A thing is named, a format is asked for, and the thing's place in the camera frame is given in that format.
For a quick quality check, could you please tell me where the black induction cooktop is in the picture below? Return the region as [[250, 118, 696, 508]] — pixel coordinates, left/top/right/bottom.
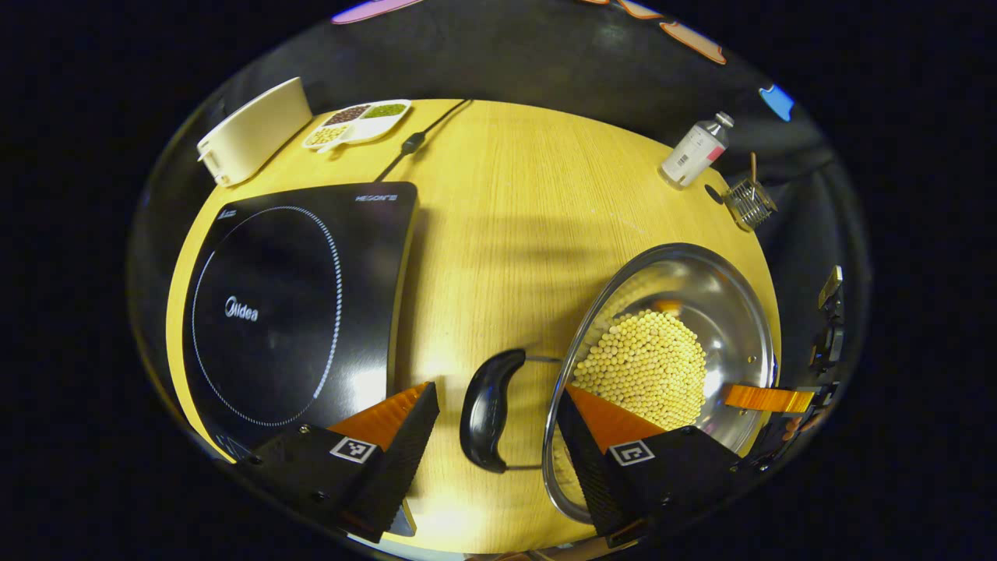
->
[[181, 182, 420, 460]]

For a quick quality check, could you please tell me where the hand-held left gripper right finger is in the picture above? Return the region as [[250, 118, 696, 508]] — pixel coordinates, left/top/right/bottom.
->
[[557, 383, 760, 546]]

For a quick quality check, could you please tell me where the small bottle with pink label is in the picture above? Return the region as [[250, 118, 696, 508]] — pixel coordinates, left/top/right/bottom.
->
[[660, 111, 735, 190]]

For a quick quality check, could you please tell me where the small ribbed glass jar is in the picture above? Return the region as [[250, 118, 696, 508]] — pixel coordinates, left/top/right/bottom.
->
[[724, 178, 778, 232]]

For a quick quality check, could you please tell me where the white divided bean dish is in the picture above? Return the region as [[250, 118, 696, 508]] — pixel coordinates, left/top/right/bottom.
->
[[302, 99, 413, 153]]

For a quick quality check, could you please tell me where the black power cable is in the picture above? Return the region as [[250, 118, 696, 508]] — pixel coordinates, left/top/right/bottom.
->
[[374, 99, 474, 182]]

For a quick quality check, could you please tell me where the stainless steel pot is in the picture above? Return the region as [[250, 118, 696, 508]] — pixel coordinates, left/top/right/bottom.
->
[[460, 243, 780, 524]]

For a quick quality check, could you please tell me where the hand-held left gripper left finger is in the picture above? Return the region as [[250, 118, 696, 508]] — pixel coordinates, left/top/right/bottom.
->
[[238, 380, 441, 544]]

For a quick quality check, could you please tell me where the pile of yellow soybeans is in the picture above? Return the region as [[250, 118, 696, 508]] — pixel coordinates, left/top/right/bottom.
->
[[572, 309, 708, 432]]

